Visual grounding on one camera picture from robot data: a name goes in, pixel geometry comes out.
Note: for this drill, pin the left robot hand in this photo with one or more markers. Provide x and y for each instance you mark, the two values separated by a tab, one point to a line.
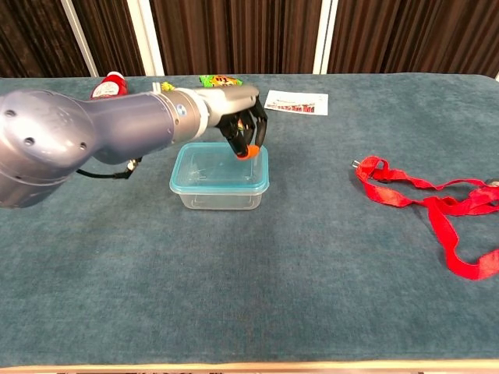
230	101

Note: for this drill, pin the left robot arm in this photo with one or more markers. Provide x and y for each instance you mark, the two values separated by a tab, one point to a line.
78	132

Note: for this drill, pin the white frame post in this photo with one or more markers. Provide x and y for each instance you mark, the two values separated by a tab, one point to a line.
325	39
146	39

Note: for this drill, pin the blue plastic tray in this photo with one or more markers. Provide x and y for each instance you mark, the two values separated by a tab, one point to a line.
210	171

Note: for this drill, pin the green snack bag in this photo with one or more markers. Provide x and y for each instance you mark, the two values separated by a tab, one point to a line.
218	80

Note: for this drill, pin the red ketchup bottle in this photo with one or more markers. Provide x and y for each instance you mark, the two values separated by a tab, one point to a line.
111	87

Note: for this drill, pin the white printed card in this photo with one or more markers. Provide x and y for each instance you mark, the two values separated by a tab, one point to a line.
296	102

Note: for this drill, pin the metal key clip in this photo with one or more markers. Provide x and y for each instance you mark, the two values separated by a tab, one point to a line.
493	182

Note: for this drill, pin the clear plastic food container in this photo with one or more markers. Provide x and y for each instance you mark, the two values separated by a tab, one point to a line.
218	200

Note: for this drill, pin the dark brown pleated curtain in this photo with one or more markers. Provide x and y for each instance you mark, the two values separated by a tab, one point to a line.
234	35

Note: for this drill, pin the thin grey frame post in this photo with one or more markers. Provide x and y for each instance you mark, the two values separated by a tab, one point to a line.
80	39

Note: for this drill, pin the teal table mat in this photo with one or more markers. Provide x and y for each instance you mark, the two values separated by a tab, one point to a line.
273	272

